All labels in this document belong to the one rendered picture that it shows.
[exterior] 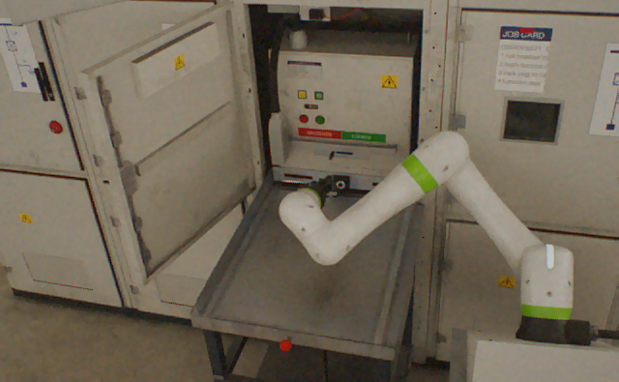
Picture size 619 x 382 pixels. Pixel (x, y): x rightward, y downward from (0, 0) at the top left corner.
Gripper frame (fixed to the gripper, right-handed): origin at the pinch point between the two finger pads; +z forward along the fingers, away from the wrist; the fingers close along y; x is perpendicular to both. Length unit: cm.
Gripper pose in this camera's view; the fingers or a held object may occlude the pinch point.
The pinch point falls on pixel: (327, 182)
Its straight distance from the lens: 215.7
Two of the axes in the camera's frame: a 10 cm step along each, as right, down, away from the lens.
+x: 0.3, -9.7, -2.5
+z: 2.6, -2.3, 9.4
